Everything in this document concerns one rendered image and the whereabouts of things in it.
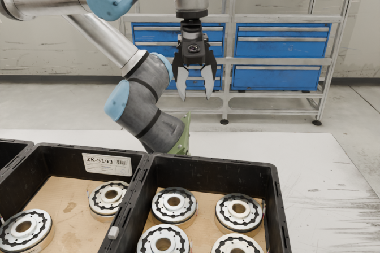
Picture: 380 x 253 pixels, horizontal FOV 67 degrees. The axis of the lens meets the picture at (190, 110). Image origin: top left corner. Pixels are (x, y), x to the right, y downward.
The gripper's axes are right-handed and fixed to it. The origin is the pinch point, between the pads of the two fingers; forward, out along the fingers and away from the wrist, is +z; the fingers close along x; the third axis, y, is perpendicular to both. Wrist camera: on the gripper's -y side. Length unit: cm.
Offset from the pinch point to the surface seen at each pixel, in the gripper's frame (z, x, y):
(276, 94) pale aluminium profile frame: 71, -73, 158
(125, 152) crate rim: 11.2, 18.0, -5.6
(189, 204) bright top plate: 19.3, 3.1, -16.0
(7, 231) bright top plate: 17.8, 40.1, -22.0
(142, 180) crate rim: 13.3, 13.1, -14.2
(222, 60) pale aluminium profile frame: 39, -27, 157
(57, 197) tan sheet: 20.6, 35.4, -9.6
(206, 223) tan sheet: 22.8, -0.6, -18.5
